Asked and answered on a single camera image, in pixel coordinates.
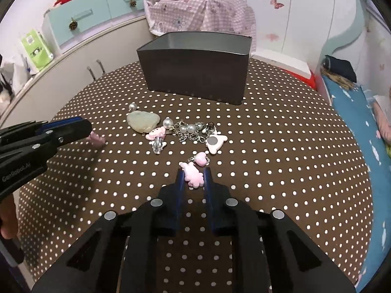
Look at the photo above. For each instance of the clear crystal charm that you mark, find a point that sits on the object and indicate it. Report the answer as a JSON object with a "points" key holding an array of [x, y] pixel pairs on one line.
{"points": [[158, 144]]}

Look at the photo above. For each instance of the cream cabinet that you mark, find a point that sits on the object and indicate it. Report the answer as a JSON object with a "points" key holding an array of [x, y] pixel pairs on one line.
{"points": [[46, 93]]}

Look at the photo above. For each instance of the pink white kitty charm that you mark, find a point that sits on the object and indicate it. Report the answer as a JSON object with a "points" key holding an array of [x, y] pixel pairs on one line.
{"points": [[159, 132]]}

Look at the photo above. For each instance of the pink green plush pillow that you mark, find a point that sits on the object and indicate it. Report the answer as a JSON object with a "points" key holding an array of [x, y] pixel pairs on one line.
{"points": [[381, 109]]}

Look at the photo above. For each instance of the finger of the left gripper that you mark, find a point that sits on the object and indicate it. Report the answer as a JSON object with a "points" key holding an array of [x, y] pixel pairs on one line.
{"points": [[56, 137], [36, 127]]}

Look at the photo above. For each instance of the mint drawer unit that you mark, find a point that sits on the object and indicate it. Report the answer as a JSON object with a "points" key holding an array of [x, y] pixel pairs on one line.
{"points": [[73, 22]]}

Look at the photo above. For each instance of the pink checkered cloth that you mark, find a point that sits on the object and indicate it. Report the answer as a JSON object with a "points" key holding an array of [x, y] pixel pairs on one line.
{"points": [[226, 16]]}

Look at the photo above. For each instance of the pink pig charm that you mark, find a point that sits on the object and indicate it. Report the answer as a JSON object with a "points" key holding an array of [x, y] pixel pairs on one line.
{"points": [[192, 175]]}

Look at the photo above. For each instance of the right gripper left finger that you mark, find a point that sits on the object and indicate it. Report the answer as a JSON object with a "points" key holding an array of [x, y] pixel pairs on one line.
{"points": [[172, 198]]}

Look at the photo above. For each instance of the green paper bag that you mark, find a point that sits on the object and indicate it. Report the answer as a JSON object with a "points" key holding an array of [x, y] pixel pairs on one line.
{"points": [[35, 51]]}

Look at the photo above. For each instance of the blue bed mattress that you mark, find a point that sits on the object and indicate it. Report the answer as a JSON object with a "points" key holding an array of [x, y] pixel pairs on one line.
{"points": [[356, 111]]}

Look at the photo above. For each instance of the pale green jade pendant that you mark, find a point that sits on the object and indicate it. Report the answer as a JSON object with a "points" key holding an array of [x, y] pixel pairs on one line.
{"points": [[142, 121]]}

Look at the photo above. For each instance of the brown polka dot tablecloth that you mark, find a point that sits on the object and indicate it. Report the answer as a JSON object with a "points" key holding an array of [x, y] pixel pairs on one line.
{"points": [[284, 147]]}

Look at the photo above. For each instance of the pink heart charm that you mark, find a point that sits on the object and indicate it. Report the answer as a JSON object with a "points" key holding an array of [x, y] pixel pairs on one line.
{"points": [[201, 159]]}

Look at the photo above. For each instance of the pink butterfly wall sticker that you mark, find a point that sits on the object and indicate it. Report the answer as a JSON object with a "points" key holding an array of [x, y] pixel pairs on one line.
{"points": [[276, 4]]}

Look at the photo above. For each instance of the white bear magnet charm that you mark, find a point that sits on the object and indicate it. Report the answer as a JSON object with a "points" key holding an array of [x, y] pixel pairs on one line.
{"points": [[214, 142]]}

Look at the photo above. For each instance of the red storage ottoman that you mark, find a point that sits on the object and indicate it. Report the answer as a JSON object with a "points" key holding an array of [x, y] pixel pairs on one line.
{"points": [[295, 67]]}

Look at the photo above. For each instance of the dark metal tin box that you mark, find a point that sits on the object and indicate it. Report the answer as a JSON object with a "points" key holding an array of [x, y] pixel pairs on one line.
{"points": [[208, 65]]}

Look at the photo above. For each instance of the left hand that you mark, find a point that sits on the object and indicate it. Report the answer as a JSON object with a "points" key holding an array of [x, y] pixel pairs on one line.
{"points": [[9, 226]]}

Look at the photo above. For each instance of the pearl earring with gold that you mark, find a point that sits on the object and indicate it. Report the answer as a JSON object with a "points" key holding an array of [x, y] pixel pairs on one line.
{"points": [[133, 107]]}

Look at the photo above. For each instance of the pink bear charm keychain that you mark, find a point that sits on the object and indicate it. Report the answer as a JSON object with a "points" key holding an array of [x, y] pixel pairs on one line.
{"points": [[96, 140]]}

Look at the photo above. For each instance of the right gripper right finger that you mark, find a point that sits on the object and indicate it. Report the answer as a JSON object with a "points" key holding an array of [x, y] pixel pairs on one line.
{"points": [[216, 195]]}

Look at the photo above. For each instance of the dark folded clothes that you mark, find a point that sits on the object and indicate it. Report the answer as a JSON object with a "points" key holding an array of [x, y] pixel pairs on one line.
{"points": [[339, 67]]}

